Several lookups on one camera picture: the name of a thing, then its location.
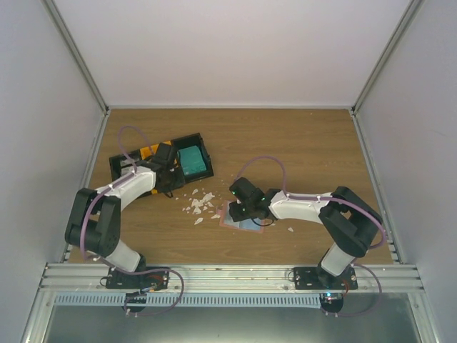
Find yellow bin with white cards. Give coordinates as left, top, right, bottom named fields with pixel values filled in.
left=139, top=144, right=160, bottom=197

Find black bin with teal cards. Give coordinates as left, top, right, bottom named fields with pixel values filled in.
left=171, top=133, right=214, bottom=184

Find black bin with red cards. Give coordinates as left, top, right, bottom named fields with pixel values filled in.
left=109, top=149, right=141, bottom=181

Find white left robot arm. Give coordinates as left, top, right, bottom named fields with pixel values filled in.
left=65, top=143, right=184, bottom=289

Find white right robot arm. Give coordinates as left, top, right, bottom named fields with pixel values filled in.
left=228, top=177, right=386, bottom=289

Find stack of teal cards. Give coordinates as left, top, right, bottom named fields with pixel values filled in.
left=178, top=146, right=207, bottom=177

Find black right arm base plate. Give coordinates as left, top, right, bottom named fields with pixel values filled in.
left=286, top=267, right=358, bottom=291

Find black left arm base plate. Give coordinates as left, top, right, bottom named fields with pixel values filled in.
left=99, top=268, right=169, bottom=292

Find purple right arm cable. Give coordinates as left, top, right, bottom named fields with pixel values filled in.
left=235, top=156, right=388, bottom=251

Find aluminium front rail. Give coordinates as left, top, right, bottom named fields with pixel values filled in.
left=39, top=264, right=424, bottom=293

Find grey slotted cable duct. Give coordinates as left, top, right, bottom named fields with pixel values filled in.
left=54, top=292, right=321, bottom=309

